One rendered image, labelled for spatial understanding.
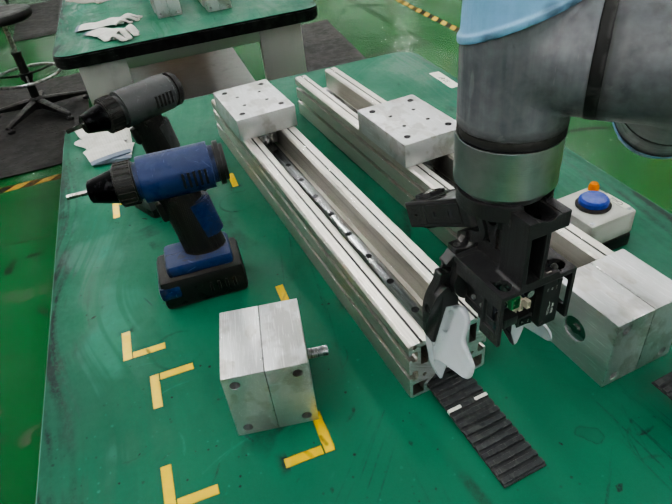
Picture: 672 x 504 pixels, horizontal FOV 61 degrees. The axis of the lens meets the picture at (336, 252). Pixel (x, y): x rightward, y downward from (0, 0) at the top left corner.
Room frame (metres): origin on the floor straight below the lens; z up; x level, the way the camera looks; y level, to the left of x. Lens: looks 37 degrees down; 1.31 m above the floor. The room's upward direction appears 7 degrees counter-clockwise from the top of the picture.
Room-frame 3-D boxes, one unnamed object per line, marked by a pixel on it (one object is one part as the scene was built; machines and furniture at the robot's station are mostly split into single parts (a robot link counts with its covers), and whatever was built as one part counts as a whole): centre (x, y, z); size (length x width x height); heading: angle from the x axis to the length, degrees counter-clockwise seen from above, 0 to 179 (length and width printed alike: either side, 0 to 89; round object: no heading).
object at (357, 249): (0.79, 0.03, 0.82); 0.80 x 0.10 x 0.09; 21
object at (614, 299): (0.45, -0.31, 0.83); 0.12 x 0.09 x 0.10; 111
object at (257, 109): (1.03, 0.12, 0.87); 0.16 x 0.11 x 0.07; 21
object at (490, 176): (0.36, -0.13, 1.10); 0.08 x 0.08 x 0.05
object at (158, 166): (0.64, 0.22, 0.89); 0.20 x 0.08 x 0.22; 103
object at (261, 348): (0.43, 0.08, 0.83); 0.11 x 0.10 x 0.10; 95
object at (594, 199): (0.64, -0.37, 0.84); 0.04 x 0.04 x 0.02
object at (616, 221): (0.64, -0.36, 0.81); 0.10 x 0.08 x 0.06; 111
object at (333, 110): (0.86, -0.15, 0.82); 0.80 x 0.10 x 0.09; 21
